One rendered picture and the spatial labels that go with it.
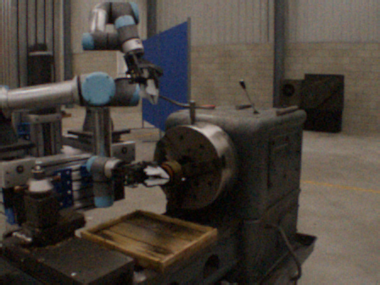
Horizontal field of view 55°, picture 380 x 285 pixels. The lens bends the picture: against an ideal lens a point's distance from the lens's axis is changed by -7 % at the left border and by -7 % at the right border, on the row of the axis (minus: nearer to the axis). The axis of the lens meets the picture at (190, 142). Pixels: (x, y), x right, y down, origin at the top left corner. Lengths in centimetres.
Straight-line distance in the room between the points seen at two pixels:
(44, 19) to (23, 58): 22
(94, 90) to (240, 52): 1113
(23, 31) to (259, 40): 1070
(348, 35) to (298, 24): 152
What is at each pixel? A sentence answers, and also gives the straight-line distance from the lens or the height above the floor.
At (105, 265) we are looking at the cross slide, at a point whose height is 97.
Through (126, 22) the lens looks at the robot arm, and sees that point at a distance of 152.
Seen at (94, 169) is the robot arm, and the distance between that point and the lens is 145.
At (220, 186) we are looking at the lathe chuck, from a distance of 136.
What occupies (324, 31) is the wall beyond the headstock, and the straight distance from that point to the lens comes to 1155.
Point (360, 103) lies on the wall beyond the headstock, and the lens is 1122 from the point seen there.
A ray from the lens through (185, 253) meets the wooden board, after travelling 120.
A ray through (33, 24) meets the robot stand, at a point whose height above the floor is 166.
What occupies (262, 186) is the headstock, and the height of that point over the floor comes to 100.
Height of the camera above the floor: 142
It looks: 10 degrees down
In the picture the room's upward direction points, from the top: straight up
